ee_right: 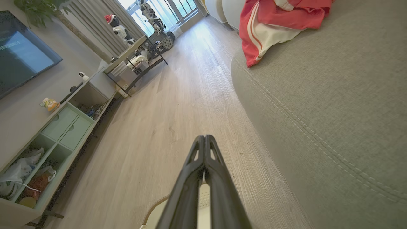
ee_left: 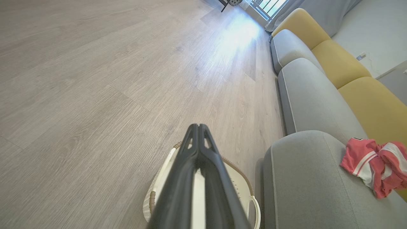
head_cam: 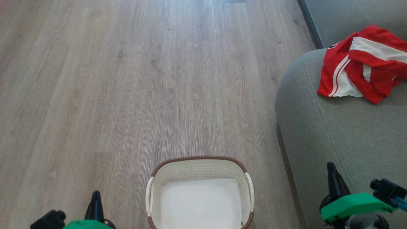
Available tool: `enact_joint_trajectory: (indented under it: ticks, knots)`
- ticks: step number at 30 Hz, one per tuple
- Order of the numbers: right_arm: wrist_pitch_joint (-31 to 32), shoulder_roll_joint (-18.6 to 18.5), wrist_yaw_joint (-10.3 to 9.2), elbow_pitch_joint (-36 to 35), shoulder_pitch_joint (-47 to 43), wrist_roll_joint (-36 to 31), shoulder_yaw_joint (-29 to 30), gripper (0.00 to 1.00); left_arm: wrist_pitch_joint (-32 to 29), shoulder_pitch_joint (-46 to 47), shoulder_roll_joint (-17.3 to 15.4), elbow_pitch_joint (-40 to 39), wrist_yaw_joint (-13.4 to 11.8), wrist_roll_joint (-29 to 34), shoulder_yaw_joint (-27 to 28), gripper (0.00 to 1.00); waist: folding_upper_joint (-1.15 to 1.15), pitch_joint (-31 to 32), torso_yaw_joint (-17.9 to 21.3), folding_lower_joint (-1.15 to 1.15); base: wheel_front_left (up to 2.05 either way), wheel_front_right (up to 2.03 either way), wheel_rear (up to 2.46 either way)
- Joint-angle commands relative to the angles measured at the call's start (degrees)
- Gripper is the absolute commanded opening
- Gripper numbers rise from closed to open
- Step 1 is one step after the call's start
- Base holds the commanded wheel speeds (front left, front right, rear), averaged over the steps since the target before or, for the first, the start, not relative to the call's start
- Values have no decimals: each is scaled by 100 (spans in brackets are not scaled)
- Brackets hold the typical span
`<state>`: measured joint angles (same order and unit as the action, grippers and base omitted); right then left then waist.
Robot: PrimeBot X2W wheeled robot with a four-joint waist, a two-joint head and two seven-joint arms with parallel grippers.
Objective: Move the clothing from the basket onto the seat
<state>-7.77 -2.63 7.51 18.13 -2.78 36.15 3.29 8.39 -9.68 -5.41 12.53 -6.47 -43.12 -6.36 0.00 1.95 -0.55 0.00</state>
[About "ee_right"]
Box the robot with santa hat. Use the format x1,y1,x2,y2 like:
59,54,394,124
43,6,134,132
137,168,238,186
104,14,136,47

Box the white plastic bag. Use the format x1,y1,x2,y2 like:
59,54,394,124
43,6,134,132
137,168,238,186
0,147,45,200

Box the pale green TV cabinet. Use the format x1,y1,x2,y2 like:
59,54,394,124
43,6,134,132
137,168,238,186
0,65,119,229

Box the white wheeled humanoid robot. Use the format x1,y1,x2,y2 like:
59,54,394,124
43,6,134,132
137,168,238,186
136,0,176,52

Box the black remote control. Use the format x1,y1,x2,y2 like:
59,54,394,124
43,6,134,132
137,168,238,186
59,82,84,104

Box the glass balcony door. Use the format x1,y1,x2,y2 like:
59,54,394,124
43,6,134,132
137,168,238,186
118,0,204,36

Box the cream upholstered seat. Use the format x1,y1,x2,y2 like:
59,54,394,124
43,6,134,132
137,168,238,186
204,0,247,31

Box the white storage box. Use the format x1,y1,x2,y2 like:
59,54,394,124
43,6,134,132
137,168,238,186
111,60,150,93

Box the yellow snack packet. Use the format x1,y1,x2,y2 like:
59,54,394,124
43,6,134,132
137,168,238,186
39,97,60,112

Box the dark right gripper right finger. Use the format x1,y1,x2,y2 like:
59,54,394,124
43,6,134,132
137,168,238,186
205,135,252,229

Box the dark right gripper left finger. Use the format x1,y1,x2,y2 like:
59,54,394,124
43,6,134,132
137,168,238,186
156,135,206,229

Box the wooden metal-frame table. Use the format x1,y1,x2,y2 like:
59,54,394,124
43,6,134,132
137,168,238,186
103,35,169,98

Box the red and white garment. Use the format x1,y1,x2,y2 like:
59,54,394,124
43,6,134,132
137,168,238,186
239,0,334,68

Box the flat screen television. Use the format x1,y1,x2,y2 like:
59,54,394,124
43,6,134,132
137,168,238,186
0,10,63,100

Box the tangled cables in cabinet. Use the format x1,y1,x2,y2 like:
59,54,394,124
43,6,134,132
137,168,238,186
78,102,109,120

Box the round yellow lid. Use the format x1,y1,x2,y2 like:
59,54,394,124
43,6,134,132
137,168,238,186
19,196,37,209

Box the green leafy houseplant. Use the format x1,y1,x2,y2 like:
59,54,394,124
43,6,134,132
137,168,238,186
14,0,72,28

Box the grey curtain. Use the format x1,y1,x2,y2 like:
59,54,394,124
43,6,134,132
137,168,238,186
59,0,146,62

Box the clear bag with orange contents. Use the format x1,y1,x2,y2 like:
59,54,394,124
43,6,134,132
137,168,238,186
23,165,57,200

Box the grey fabric sofa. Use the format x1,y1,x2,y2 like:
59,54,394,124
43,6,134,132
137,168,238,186
231,0,407,229

